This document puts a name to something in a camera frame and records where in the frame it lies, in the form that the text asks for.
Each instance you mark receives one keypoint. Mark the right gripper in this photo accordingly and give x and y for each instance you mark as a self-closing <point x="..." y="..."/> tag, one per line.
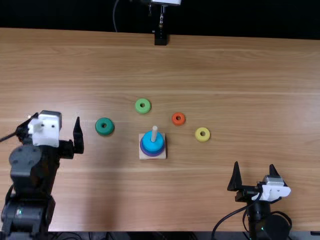
<point x="246" y="193"/>

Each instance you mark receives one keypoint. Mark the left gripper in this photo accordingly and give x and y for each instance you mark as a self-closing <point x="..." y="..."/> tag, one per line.
<point x="66" y="150"/>

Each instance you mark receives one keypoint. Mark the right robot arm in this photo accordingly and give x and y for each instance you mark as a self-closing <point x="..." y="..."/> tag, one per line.
<point x="277" y="226"/>

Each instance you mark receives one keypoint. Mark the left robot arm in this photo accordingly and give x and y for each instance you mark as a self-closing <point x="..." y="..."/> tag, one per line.
<point x="25" y="160"/>

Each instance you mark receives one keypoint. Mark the wooden peg base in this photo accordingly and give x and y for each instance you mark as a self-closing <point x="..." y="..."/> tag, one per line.
<point x="155" y="135"/>

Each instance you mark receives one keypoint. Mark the black clamp stand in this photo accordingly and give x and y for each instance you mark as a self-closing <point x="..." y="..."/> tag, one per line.
<point x="161" y="40"/>

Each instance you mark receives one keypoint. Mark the white mounted box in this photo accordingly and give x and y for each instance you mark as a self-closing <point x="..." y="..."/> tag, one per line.
<point x="166" y="2"/>

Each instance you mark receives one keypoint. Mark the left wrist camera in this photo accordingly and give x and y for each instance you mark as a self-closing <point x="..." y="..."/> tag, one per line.
<point x="47" y="132"/>

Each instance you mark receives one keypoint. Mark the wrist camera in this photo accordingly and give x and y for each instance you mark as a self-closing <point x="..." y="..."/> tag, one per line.
<point x="47" y="132"/>
<point x="275" y="191"/>

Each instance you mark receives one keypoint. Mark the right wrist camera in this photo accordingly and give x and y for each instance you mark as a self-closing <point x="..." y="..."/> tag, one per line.
<point x="275" y="191"/>

